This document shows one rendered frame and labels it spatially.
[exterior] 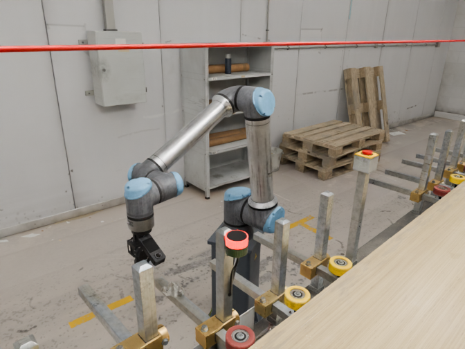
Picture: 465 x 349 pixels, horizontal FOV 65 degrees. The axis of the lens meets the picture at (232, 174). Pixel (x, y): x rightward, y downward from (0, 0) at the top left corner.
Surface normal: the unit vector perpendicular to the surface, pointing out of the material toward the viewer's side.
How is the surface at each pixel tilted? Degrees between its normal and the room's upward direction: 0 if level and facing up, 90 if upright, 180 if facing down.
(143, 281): 90
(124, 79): 90
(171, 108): 90
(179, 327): 0
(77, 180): 90
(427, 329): 0
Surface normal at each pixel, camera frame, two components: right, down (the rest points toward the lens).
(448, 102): -0.77, 0.22
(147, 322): 0.68, 0.28
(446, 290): 0.01, -0.93
